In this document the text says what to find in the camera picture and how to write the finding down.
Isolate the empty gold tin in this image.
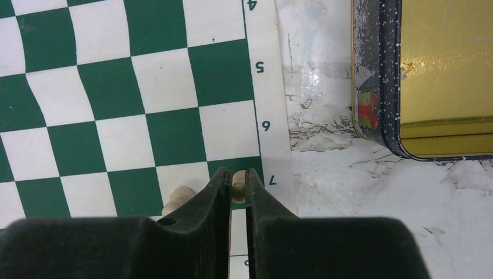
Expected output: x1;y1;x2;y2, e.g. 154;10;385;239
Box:
352;1;492;161

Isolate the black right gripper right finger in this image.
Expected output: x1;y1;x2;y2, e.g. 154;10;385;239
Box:
245;169;430;278

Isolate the green white chess board mat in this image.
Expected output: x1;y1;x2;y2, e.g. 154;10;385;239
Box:
0;0;298;279

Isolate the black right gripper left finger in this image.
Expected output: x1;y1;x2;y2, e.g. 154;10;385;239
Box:
1;167;232;278

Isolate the white pawn piece a file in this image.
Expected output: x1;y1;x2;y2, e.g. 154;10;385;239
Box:
231;170;246;204

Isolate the white pawn piece b file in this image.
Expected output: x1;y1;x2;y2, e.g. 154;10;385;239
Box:
162;186;195;216

